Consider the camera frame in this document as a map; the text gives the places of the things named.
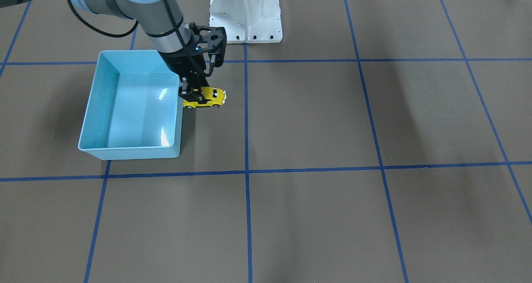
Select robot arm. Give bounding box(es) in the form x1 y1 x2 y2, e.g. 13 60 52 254
1 0 227 109

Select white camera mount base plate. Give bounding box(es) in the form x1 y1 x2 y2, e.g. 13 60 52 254
209 0 283 43

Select brown paper table mat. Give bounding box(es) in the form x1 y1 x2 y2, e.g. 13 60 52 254
1 0 532 283

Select light blue plastic bin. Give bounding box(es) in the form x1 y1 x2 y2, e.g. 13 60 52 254
78 50 184 160

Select yellow beetle toy car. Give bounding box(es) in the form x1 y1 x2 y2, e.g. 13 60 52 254
183 87 227 109

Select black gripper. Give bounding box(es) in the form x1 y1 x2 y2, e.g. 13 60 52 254
160 23 227 104

